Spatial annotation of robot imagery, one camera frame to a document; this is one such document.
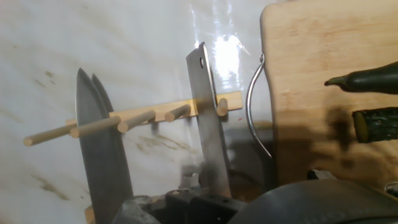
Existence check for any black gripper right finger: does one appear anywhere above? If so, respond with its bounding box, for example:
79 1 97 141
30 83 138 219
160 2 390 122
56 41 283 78
307 169 337 182

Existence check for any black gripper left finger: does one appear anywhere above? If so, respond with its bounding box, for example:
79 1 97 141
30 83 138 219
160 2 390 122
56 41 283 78
111 189 247 224

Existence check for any steel cleaver blade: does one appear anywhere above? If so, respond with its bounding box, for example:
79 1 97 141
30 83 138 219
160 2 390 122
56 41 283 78
185 42 233 198

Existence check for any cut cucumber piece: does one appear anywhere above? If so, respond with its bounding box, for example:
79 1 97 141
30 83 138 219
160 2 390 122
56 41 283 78
352 107 398 144

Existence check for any tapered cucumber with stem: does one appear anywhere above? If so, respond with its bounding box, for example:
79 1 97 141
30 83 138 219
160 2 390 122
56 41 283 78
324 61 398 95

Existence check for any wooden peg rack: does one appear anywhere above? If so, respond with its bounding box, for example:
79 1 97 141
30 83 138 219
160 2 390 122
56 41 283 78
23 90 243 224

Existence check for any pointed steel kitchen knife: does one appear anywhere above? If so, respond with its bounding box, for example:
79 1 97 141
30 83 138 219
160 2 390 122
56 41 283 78
75 67 134 224

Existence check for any wooden cutting board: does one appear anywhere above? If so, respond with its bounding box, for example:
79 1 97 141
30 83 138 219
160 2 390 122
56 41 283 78
245 0 398 200

